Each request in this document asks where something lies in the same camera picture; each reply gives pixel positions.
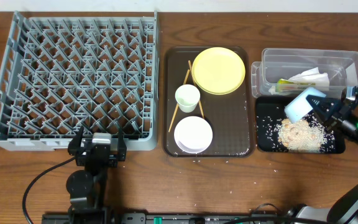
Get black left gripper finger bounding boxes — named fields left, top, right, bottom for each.
left=68, top=126, right=84, bottom=156
left=117, top=128, right=127, bottom=161

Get light blue bowl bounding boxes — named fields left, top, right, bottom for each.
left=284, top=87, right=326, bottom=123

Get white napkin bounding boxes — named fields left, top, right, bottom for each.
left=289, top=67, right=330, bottom=90

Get rice and food scraps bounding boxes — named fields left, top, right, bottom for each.
left=276, top=114, right=329, bottom=152

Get green snack wrapper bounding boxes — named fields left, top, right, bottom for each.
left=275, top=79, right=315, bottom=93

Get white pink bowl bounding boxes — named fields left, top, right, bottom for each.
left=173, top=116, right=213, bottom=154

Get pale green cup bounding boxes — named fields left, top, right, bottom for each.
left=175, top=84, right=200, bottom=113

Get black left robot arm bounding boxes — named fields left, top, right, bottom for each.
left=66, top=127, right=127, bottom=224

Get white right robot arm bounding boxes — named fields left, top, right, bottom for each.
left=285, top=86, right=358, bottom=223

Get clear plastic waste bin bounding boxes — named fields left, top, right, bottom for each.
left=250, top=48, right=358, bottom=98

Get black waste tray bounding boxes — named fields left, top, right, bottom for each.
left=255, top=96, right=346, bottom=154

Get grey plastic dish rack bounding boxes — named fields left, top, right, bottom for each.
left=0, top=12, right=160, bottom=151

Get dark brown serving tray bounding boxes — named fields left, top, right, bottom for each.
left=162, top=47, right=255, bottom=157

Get wooden chopstick left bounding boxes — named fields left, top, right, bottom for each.
left=168, top=68, right=191, bottom=133

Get wooden chopstick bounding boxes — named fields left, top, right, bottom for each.
left=188, top=60, right=205, bottom=119
left=168, top=68, right=191, bottom=133

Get wooden chopstick right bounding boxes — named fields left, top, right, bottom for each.
left=188, top=60, right=205, bottom=119

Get yellow round plate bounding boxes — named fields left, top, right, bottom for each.
left=191, top=47, right=246, bottom=95

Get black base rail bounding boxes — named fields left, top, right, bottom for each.
left=41, top=213, right=278, bottom=224

